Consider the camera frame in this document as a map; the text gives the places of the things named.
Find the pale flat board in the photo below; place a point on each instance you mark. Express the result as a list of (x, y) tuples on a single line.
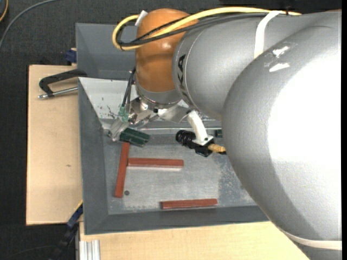
[(54, 150)]

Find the grey metal bin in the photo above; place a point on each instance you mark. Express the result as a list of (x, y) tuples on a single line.
[(173, 183)]

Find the dark green block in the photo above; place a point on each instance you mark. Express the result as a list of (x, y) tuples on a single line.
[(135, 137)]

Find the red-brown flat block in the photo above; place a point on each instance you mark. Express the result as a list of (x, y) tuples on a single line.
[(155, 162), (122, 169), (189, 203)]

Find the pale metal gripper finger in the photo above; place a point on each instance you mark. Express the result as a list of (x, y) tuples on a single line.
[(116, 132)]

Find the black cylinder on white bracket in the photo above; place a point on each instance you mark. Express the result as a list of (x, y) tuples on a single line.
[(201, 137)]

